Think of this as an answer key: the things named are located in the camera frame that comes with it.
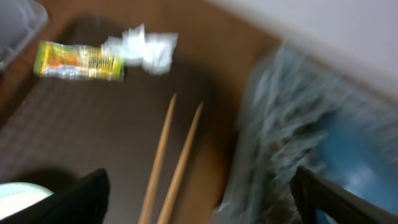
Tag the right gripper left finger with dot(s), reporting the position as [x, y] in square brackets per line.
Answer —
[85, 201]

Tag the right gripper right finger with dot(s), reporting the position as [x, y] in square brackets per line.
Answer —
[312, 192]

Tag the dark blue plate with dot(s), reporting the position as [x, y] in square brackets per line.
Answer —
[352, 159]

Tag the wooden chopstick long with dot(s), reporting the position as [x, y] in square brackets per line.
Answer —
[175, 184]

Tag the green yellow snack wrapper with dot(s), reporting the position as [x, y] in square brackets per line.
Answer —
[76, 62]

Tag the white napkin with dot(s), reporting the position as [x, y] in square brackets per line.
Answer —
[137, 48]

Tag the wooden chopstick short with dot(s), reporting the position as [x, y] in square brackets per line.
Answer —
[149, 199]

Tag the grey dishwasher rack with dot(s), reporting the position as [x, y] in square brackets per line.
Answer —
[286, 96]

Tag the mint green bowl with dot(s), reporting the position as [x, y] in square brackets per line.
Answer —
[16, 196]

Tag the brown serving tray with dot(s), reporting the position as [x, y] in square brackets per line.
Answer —
[61, 130]

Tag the clear plastic bin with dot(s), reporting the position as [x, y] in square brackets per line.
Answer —
[21, 22]

